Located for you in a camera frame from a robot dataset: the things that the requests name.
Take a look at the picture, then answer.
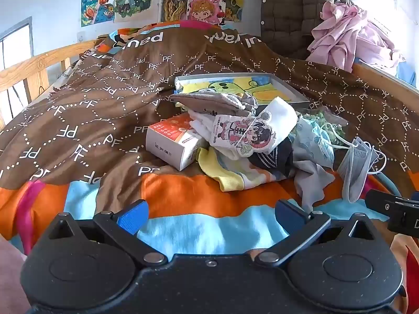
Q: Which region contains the dark striped sock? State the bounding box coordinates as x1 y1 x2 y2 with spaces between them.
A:
247 137 295 177

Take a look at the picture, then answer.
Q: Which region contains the orange-haired girl poster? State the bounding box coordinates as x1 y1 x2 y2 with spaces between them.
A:
81 0 117 27

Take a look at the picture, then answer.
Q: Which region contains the grey face mask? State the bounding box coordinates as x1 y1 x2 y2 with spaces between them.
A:
337 137 387 203

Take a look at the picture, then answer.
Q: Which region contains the grey drawstring pouch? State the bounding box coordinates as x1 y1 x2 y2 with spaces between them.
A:
169 92 259 116

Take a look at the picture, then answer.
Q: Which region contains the white cartoon print sock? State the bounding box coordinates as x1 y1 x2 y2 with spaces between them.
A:
209 97 298 158

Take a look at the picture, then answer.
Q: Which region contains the pink cloth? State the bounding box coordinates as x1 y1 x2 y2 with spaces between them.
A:
306 2 406 72

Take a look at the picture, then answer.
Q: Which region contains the blue cloth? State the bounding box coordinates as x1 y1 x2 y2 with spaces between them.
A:
394 60 419 87

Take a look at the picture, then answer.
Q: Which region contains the light blue face mask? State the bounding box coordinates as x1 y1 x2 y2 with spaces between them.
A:
291 118 344 171

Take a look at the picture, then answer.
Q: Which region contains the pale grey cloth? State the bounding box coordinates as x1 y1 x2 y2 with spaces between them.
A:
293 157 336 213

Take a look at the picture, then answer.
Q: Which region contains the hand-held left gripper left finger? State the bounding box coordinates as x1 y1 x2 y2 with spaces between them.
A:
48 199 169 267

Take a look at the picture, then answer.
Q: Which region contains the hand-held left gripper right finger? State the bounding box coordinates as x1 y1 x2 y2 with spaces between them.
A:
255 199 376 267

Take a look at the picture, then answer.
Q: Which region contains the grey tray with cartoon picture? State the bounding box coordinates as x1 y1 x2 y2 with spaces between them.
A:
174 72 311 108

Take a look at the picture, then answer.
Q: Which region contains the brown-haired child poster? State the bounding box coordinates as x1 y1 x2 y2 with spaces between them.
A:
186 0 226 25

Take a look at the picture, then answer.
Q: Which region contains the green figure poster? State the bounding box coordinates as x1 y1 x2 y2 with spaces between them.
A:
224 0 245 22

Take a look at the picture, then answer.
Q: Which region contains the brown quilted jacket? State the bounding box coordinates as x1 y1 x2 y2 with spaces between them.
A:
257 0 354 61

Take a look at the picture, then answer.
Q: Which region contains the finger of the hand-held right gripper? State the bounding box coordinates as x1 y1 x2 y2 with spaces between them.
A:
365 189 419 218

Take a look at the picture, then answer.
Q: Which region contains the window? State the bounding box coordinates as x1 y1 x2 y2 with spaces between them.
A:
0 16 35 72

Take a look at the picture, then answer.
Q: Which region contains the orange and white box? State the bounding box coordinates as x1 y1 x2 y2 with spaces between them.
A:
145 113 210 171

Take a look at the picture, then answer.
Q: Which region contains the yellow toe pastel sock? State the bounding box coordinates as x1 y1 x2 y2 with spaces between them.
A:
196 147 285 192

